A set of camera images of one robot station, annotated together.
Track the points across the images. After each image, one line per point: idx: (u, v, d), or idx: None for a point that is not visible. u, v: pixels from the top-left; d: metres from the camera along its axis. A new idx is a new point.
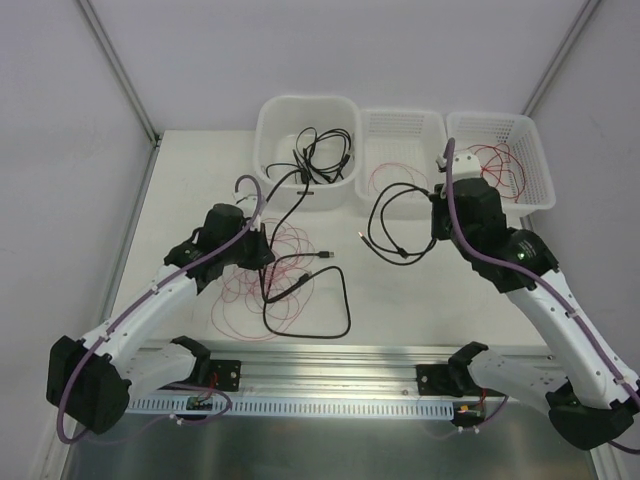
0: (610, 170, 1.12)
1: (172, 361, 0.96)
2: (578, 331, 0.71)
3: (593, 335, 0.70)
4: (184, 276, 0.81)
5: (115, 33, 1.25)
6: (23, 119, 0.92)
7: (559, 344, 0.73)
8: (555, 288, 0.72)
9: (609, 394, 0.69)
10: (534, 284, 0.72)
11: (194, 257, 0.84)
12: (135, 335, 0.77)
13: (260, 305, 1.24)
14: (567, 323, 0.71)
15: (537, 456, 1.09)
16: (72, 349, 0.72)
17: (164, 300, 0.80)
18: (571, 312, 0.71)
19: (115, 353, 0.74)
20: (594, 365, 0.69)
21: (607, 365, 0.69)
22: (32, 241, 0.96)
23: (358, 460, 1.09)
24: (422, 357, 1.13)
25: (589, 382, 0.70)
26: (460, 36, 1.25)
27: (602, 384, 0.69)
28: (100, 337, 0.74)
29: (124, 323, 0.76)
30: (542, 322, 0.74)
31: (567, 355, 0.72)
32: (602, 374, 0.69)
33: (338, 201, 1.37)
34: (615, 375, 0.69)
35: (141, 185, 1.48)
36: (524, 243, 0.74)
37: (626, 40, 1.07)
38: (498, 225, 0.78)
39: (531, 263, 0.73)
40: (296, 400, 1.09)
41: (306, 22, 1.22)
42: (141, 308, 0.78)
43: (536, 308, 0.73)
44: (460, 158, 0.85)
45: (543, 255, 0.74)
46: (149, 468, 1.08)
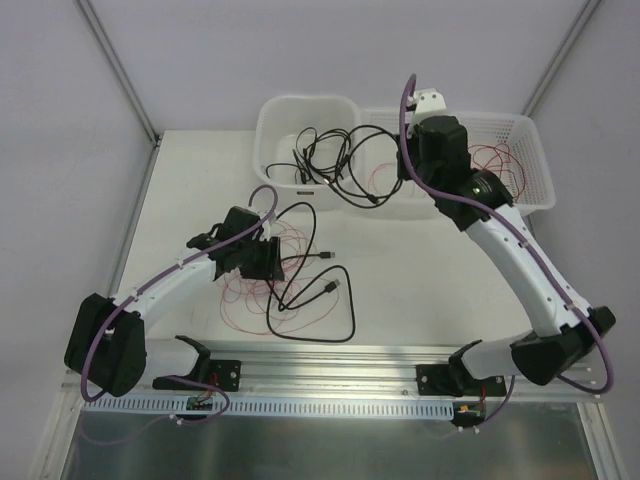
0: (610, 169, 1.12)
1: (185, 350, 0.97)
2: (531, 260, 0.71)
3: (545, 263, 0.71)
4: (207, 256, 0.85)
5: (115, 33, 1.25)
6: (24, 119, 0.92)
7: (513, 276, 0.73)
8: (507, 219, 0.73)
9: (559, 319, 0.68)
10: (489, 217, 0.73)
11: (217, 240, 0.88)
12: (162, 300, 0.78)
13: (261, 305, 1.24)
14: (520, 252, 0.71)
15: (537, 456, 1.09)
16: (102, 305, 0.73)
17: (191, 274, 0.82)
18: (523, 242, 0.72)
19: (144, 311, 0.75)
20: (546, 292, 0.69)
21: (559, 291, 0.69)
22: (32, 241, 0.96)
23: (358, 462, 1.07)
24: (422, 358, 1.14)
25: (541, 308, 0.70)
26: (461, 36, 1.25)
27: (553, 309, 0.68)
28: (130, 296, 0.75)
29: (154, 286, 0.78)
30: (497, 255, 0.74)
31: (520, 284, 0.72)
32: (554, 301, 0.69)
33: (338, 201, 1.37)
34: (566, 301, 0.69)
35: (141, 185, 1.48)
36: (480, 181, 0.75)
37: (626, 40, 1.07)
38: (460, 165, 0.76)
39: (486, 198, 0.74)
40: (295, 400, 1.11)
41: (306, 21, 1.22)
42: (170, 276, 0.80)
43: (490, 241, 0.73)
44: (425, 95, 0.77)
45: (498, 192, 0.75)
46: (147, 469, 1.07)
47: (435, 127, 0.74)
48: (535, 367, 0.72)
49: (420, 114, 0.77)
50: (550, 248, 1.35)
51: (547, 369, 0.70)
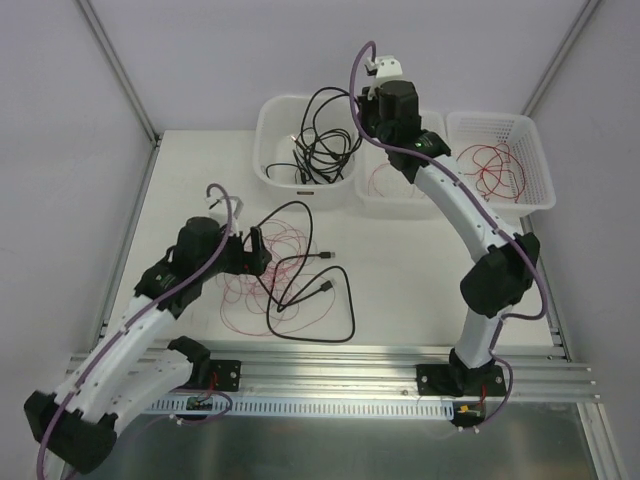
0: (610, 169, 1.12)
1: (165, 375, 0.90)
2: (464, 196, 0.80)
3: (475, 197, 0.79)
4: (155, 308, 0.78)
5: (115, 33, 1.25)
6: (24, 120, 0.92)
7: (452, 213, 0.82)
8: (445, 165, 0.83)
9: (486, 241, 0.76)
10: (427, 165, 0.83)
11: (166, 284, 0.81)
12: (108, 381, 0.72)
13: (261, 305, 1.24)
14: (454, 190, 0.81)
15: (538, 456, 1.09)
16: (43, 407, 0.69)
17: (136, 339, 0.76)
18: (457, 181, 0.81)
19: (88, 406, 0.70)
20: (475, 220, 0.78)
21: (487, 219, 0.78)
22: (32, 242, 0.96)
23: (358, 461, 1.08)
24: (423, 357, 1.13)
25: (473, 235, 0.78)
26: (461, 36, 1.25)
27: (481, 233, 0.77)
28: (70, 391, 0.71)
29: (96, 370, 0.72)
30: (440, 198, 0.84)
31: (458, 219, 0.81)
32: (482, 227, 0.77)
33: (338, 201, 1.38)
34: (493, 226, 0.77)
35: (141, 185, 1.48)
36: (424, 138, 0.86)
37: (626, 41, 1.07)
38: (412, 125, 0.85)
39: (428, 151, 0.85)
40: (295, 400, 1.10)
41: (306, 22, 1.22)
42: (112, 351, 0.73)
43: (431, 185, 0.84)
44: (384, 62, 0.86)
45: (439, 145, 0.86)
46: (148, 469, 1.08)
47: (391, 90, 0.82)
48: (474, 296, 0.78)
49: (380, 80, 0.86)
50: (550, 248, 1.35)
51: (486, 295, 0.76)
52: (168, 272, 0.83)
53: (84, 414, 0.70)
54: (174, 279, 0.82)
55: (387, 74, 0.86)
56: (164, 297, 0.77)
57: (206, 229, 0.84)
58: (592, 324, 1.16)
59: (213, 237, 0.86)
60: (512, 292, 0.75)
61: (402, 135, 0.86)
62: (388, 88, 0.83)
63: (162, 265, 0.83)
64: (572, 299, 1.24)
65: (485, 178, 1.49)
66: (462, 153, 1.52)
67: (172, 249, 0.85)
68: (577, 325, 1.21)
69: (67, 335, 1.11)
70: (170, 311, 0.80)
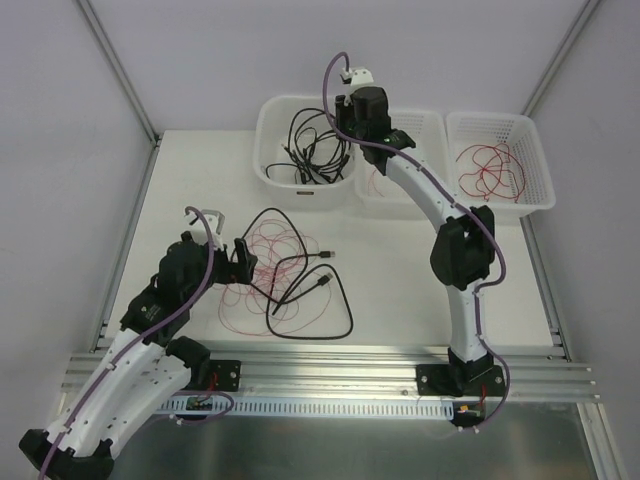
0: (610, 169, 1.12)
1: (161, 388, 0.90)
2: (426, 178, 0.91)
3: (435, 178, 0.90)
4: (140, 344, 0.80)
5: (115, 33, 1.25)
6: (24, 120, 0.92)
7: (416, 194, 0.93)
8: (410, 154, 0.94)
9: (445, 213, 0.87)
10: (395, 156, 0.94)
11: (152, 316, 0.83)
12: (98, 419, 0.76)
13: (261, 305, 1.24)
14: (418, 174, 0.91)
15: (537, 455, 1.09)
16: (36, 447, 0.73)
17: (122, 375, 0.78)
18: (420, 167, 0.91)
19: (79, 444, 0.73)
20: (435, 197, 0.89)
21: (445, 196, 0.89)
22: (32, 241, 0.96)
23: (358, 461, 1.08)
24: (423, 357, 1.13)
25: (434, 211, 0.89)
26: (461, 36, 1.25)
27: (441, 208, 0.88)
28: (61, 430, 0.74)
29: (85, 409, 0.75)
30: (406, 183, 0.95)
31: (422, 198, 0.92)
32: (442, 203, 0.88)
33: (338, 201, 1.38)
34: (451, 201, 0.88)
35: (141, 185, 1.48)
36: (393, 135, 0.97)
37: (625, 41, 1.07)
38: (383, 124, 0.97)
39: (396, 145, 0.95)
40: (295, 400, 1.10)
41: (305, 22, 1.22)
42: (100, 389, 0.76)
43: (399, 172, 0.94)
44: (357, 72, 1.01)
45: (405, 140, 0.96)
46: (147, 469, 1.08)
47: (363, 93, 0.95)
48: (443, 269, 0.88)
49: (354, 87, 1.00)
50: (550, 248, 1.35)
51: (451, 268, 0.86)
52: (153, 303, 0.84)
53: (77, 451, 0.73)
54: (160, 309, 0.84)
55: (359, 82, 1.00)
56: (148, 333, 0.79)
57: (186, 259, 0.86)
58: (592, 324, 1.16)
59: (196, 263, 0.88)
60: (476, 264, 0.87)
61: (375, 133, 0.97)
62: (361, 91, 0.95)
63: (146, 295, 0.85)
64: (572, 299, 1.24)
65: (485, 178, 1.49)
66: (461, 154, 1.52)
67: (156, 277, 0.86)
68: (577, 325, 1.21)
69: (67, 335, 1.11)
70: (157, 343, 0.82)
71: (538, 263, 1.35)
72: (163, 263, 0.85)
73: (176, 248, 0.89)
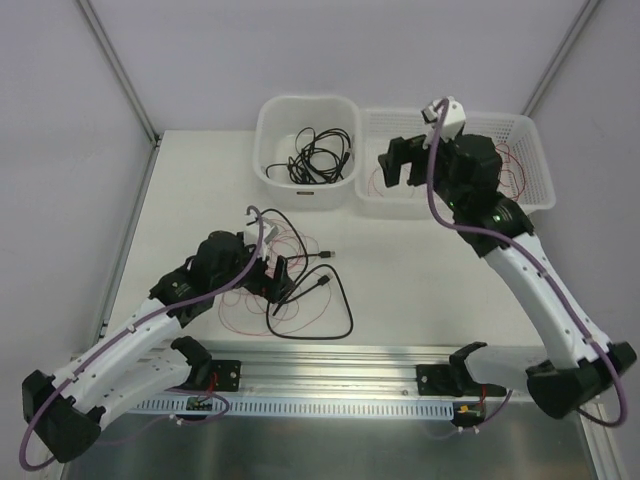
0: (611, 170, 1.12)
1: (162, 375, 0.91)
2: (550, 291, 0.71)
3: (565, 294, 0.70)
4: (164, 315, 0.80)
5: (115, 34, 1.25)
6: (25, 121, 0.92)
7: (528, 302, 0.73)
8: (525, 248, 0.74)
9: (577, 352, 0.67)
10: (507, 246, 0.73)
11: (181, 292, 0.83)
12: (105, 376, 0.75)
13: (261, 305, 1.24)
14: (539, 282, 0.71)
15: (537, 455, 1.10)
16: (40, 389, 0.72)
17: (140, 338, 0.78)
18: (543, 271, 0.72)
19: (81, 396, 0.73)
20: (563, 323, 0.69)
21: (577, 323, 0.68)
22: (31, 242, 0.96)
23: (358, 461, 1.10)
24: (423, 358, 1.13)
25: (558, 340, 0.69)
26: (461, 36, 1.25)
27: (570, 341, 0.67)
28: (68, 377, 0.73)
29: (96, 362, 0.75)
30: (515, 283, 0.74)
31: (539, 314, 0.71)
32: (571, 333, 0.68)
33: (338, 201, 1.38)
34: (585, 333, 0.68)
35: (141, 185, 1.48)
36: (502, 209, 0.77)
37: (626, 41, 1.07)
38: (489, 191, 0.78)
39: (505, 228, 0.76)
40: (295, 400, 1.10)
41: (306, 22, 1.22)
42: (115, 347, 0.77)
43: (511, 269, 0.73)
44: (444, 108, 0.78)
45: (519, 220, 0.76)
46: (148, 469, 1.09)
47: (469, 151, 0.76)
48: (546, 401, 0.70)
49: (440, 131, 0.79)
50: (550, 249, 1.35)
51: (560, 405, 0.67)
52: (184, 281, 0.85)
53: (76, 402, 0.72)
54: (189, 289, 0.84)
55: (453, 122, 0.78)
56: (175, 305, 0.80)
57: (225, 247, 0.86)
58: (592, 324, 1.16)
59: (233, 254, 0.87)
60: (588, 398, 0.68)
61: (476, 203, 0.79)
62: (465, 147, 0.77)
63: (179, 274, 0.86)
64: None
65: None
66: None
67: (192, 260, 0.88)
68: None
69: (67, 335, 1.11)
70: (178, 319, 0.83)
71: None
72: (202, 248, 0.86)
73: (217, 235, 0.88)
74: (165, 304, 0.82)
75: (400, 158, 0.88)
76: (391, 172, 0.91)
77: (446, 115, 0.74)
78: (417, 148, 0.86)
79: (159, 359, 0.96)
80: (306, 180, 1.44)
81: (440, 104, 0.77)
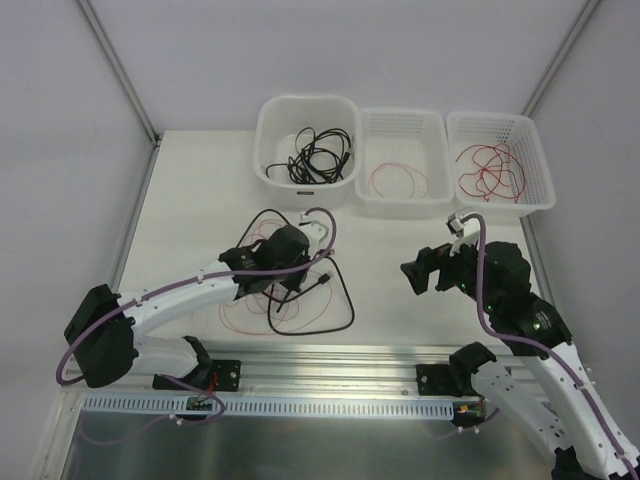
0: (610, 170, 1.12)
1: (178, 356, 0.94)
2: (585, 402, 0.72)
3: (600, 410, 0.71)
4: (230, 278, 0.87)
5: (115, 34, 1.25)
6: (25, 121, 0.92)
7: (561, 409, 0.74)
8: (564, 360, 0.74)
9: (608, 466, 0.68)
10: (547, 356, 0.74)
11: (247, 265, 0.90)
12: (165, 312, 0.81)
13: (264, 305, 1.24)
14: (574, 394, 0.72)
15: (537, 456, 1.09)
16: (104, 301, 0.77)
17: (202, 291, 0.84)
18: (580, 384, 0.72)
19: (140, 320, 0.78)
20: (596, 436, 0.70)
21: (610, 437, 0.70)
22: (31, 242, 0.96)
23: (358, 462, 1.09)
24: (423, 358, 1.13)
25: (590, 452, 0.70)
26: (461, 36, 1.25)
27: (603, 456, 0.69)
28: (134, 299, 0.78)
29: (161, 296, 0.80)
30: (549, 389, 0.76)
31: (571, 424, 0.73)
32: (604, 446, 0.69)
33: (338, 201, 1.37)
34: (617, 448, 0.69)
35: (141, 185, 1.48)
36: (539, 313, 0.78)
37: (626, 40, 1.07)
38: (524, 295, 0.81)
39: (544, 335, 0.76)
40: (295, 400, 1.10)
41: (305, 21, 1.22)
42: (181, 289, 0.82)
43: (546, 377, 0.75)
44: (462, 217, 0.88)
45: (557, 328, 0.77)
46: (149, 470, 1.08)
47: (498, 259, 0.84)
48: None
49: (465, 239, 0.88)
50: (550, 249, 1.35)
51: None
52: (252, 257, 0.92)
53: (136, 325, 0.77)
54: (253, 266, 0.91)
55: (476, 233, 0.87)
56: (242, 271, 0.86)
57: (295, 237, 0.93)
58: (592, 324, 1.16)
59: (299, 244, 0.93)
60: None
61: (510, 308, 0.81)
62: (496, 256, 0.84)
63: (248, 249, 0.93)
64: (571, 299, 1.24)
65: (485, 177, 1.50)
66: (461, 153, 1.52)
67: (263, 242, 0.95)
68: (576, 325, 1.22)
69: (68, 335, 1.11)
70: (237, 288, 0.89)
71: (538, 263, 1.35)
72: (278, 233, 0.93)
73: (291, 226, 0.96)
74: (231, 269, 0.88)
75: (429, 259, 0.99)
76: (422, 270, 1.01)
77: (485, 224, 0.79)
78: (444, 255, 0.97)
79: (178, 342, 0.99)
80: (306, 180, 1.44)
81: (466, 217, 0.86)
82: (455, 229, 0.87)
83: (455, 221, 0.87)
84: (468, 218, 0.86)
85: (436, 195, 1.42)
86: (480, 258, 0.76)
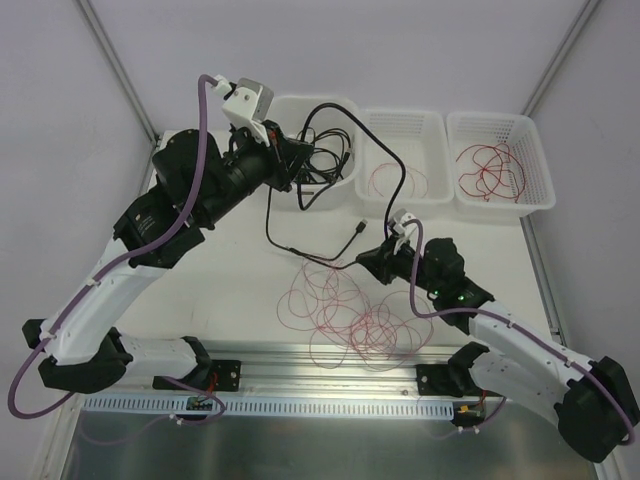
0: (610, 171, 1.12)
1: (175, 356, 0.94)
2: (521, 335, 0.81)
3: (533, 334, 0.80)
4: (126, 266, 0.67)
5: (115, 35, 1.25)
6: (26, 124, 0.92)
7: (509, 350, 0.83)
8: (492, 309, 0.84)
9: (564, 377, 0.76)
10: (475, 314, 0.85)
11: (143, 231, 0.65)
12: (83, 334, 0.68)
13: (377, 340, 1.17)
14: (510, 332, 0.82)
15: (537, 454, 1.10)
16: (30, 339, 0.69)
17: (105, 295, 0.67)
18: (510, 322, 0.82)
19: (61, 356, 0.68)
20: (543, 356, 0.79)
21: (553, 352, 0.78)
22: (31, 242, 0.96)
23: (358, 462, 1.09)
24: (422, 357, 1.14)
25: (546, 372, 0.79)
26: (461, 37, 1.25)
27: (555, 371, 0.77)
28: (47, 336, 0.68)
29: (69, 319, 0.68)
30: (495, 340, 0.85)
31: (523, 359, 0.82)
32: (553, 362, 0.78)
33: (338, 201, 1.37)
34: (564, 359, 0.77)
35: (141, 186, 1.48)
36: (469, 289, 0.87)
37: (626, 41, 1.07)
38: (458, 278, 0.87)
39: (473, 302, 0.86)
40: (295, 400, 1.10)
41: (306, 22, 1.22)
42: (84, 303, 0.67)
43: (487, 332, 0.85)
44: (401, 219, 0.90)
45: (482, 295, 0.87)
46: (148, 470, 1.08)
47: (439, 255, 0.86)
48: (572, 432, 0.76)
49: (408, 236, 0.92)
50: (549, 249, 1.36)
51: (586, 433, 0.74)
52: (150, 211, 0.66)
53: (58, 362, 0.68)
54: (156, 223, 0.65)
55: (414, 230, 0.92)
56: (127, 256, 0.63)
57: (184, 160, 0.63)
58: (591, 324, 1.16)
59: (214, 159, 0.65)
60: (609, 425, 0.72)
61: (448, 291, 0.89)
62: (436, 251, 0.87)
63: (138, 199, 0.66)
64: (571, 299, 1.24)
65: (485, 178, 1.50)
66: (461, 154, 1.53)
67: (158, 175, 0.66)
68: (576, 325, 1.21)
69: None
70: (147, 267, 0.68)
71: (538, 263, 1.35)
72: (168, 156, 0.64)
73: (178, 142, 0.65)
74: (128, 250, 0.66)
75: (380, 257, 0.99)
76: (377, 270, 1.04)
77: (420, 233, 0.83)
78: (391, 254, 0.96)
79: (175, 343, 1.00)
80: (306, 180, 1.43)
81: (407, 220, 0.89)
82: (397, 231, 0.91)
83: (398, 224, 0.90)
84: (408, 222, 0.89)
85: (435, 195, 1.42)
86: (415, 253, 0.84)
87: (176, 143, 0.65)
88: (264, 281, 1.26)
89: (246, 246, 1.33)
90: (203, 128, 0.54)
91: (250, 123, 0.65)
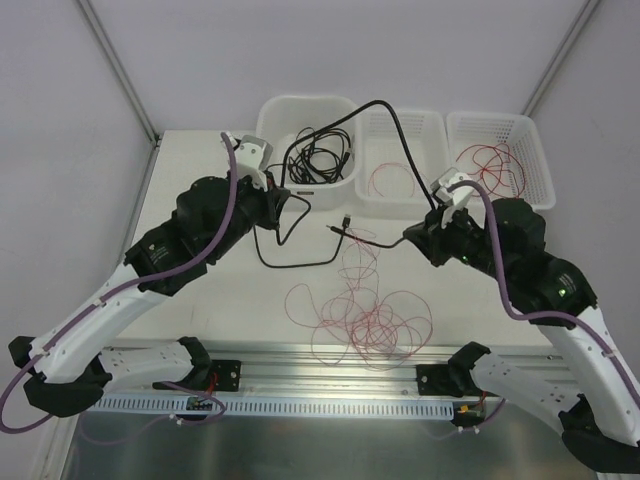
0: (610, 171, 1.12)
1: (165, 365, 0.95)
2: (613, 370, 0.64)
3: (628, 376, 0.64)
4: (135, 289, 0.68)
5: (114, 34, 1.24)
6: (25, 124, 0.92)
7: (584, 377, 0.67)
8: (590, 325, 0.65)
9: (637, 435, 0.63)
10: (573, 325, 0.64)
11: (156, 260, 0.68)
12: (78, 353, 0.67)
13: (377, 340, 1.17)
14: (602, 362, 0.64)
15: (537, 454, 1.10)
16: (17, 355, 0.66)
17: (110, 316, 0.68)
18: (608, 351, 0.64)
19: (51, 374, 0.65)
20: (624, 403, 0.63)
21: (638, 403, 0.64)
22: (31, 242, 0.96)
23: (358, 462, 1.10)
24: (422, 357, 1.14)
25: (617, 419, 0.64)
26: (461, 37, 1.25)
27: (631, 424, 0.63)
28: (38, 353, 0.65)
29: (68, 336, 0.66)
30: (573, 358, 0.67)
31: (596, 392, 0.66)
32: (632, 413, 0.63)
33: (337, 201, 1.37)
34: None
35: (141, 186, 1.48)
36: (563, 276, 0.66)
37: (626, 42, 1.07)
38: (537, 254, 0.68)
39: (569, 300, 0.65)
40: (295, 400, 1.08)
41: (306, 21, 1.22)
42: (86, 322, 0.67)
43: (572, 347, 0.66)
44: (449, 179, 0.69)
45: (583, 292, 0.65)
46: (148, 470, 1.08)
47: (508, 218, 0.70)
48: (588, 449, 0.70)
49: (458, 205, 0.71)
50: (549, 249, 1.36)
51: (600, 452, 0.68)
52: (164, 243, 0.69)
53: (47, 381, 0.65)
54: (169, 254, 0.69)
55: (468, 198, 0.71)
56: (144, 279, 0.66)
57: (206, 203, 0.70)
58: None
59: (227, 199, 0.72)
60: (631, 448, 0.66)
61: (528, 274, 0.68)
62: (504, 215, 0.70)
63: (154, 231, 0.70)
64: None
65: (485, 178, 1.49)
66: (461, 154, 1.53)
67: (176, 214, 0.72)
68: None
69: None
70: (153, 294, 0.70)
71: None
72: (190, 199, 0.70)
73: (201, 187, 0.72)
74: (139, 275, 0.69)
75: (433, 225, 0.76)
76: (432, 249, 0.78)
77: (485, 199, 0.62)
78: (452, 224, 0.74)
79: (166, 348, 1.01)
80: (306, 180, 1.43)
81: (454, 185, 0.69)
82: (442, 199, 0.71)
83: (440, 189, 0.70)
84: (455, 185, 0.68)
85: None
86: (490, 235, 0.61)
87: (200, 188, 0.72)
88: (264, 281, 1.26)
89: (245, 246, 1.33)
90: (234, 174, 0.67)
91: (254, 172, 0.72)
